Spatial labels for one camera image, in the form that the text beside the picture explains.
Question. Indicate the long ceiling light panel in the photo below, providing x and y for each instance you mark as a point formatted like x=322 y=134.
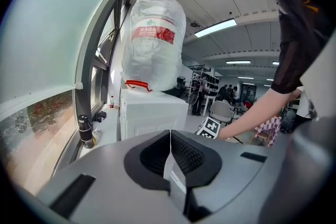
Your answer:
x=215 y=27
x=238 y=62

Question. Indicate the pale green roller blind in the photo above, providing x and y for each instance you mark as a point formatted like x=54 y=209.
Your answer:
x=47 y=34

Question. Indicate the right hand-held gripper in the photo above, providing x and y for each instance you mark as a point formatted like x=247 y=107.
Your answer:
x=208 y=128

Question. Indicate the dark ceiling fixture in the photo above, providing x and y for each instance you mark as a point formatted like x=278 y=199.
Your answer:
x=194 y=24

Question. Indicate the white shelf rack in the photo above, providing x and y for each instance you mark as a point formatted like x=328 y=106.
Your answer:
x=212 y=81

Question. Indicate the black thermos bottle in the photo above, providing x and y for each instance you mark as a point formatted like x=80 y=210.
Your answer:
x=86 y=132

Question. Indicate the crumpled pale plastic bag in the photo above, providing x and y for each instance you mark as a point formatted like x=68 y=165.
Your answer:
x=96 y=136

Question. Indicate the purple checked cloth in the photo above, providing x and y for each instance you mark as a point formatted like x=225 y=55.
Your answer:
x=270 y=126

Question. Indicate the dark small pouch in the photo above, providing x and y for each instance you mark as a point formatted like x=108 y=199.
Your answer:
x=99 y=116

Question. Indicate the wooden chair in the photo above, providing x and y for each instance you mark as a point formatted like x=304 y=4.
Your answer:
x=262 y=137

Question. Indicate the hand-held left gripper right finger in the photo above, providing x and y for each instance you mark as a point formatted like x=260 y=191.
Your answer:
x=195 y=158

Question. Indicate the white table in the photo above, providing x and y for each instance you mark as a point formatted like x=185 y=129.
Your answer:
x=209 y=99

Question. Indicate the grey chair with black legs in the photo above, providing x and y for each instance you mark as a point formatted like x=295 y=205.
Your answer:
x=223 y=111

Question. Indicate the round grey window vent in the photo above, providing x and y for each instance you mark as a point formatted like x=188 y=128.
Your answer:
x=21 y=124

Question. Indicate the person's right forearm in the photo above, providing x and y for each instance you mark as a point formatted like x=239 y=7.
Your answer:
x=257 y=110

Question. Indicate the white water dispenser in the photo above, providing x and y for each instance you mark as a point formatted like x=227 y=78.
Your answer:
x=152 y=112

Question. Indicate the person's black shirt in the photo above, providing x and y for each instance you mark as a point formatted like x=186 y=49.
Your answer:
x=302 y=34

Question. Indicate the dark grey window frame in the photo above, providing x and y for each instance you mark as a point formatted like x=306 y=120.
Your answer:
x=86 y=60

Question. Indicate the white windowsill ledge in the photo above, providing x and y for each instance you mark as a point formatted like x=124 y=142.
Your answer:
x=107 y=128

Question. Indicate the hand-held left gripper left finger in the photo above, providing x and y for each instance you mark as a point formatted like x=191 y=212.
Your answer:
x=147 y=162

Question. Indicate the small red drink bottle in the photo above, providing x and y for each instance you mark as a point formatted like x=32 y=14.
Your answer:
x=112 y=102

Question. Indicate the clear bagged water jug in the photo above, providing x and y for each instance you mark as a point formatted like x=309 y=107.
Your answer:
x=155 y=52

